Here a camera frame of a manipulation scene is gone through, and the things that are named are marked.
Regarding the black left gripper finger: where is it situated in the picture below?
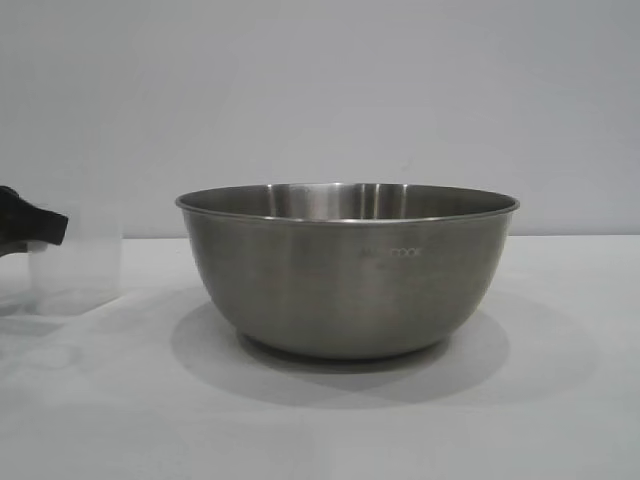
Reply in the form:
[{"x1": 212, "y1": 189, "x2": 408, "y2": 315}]
[
  {"x1": 0, "y1": 242, "x2": 41, "y2": 259},
  {"x1": 0, "y1": 183, "x2": 70, "y2": 249}
]

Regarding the translucent plastic measuring cup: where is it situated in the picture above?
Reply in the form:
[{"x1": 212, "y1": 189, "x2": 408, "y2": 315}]
[{"x1": 28, "y1": 198, "x2": 125, "y2": 317}]

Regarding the stainless steel mixing bowl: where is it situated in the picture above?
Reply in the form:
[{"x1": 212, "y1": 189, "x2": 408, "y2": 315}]
[{"x1": 174, "y1": 182, "x2": 521, "y2": 360}]

